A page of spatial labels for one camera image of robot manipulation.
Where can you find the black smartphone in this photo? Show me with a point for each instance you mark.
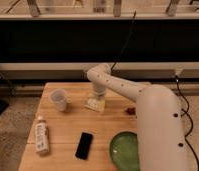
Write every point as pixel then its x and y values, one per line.
pixel 83 147

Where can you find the white baseboard rail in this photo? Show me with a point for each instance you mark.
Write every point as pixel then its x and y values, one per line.
pixel 129 70

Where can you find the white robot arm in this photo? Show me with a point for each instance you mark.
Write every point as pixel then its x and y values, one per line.
pixel 161 140

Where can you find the brown red oblong object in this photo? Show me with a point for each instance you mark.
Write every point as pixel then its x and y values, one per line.
pixel 131 111

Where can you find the clear plastic cup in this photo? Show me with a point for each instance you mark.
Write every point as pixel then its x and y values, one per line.
pixel 58 98

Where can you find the white plastic bottle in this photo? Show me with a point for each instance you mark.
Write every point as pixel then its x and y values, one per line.
pixel 41 137

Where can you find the white sponge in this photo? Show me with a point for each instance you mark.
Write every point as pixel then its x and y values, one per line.
pixel 90 105

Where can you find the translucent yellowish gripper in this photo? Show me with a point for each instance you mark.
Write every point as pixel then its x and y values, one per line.
pixel 99 102

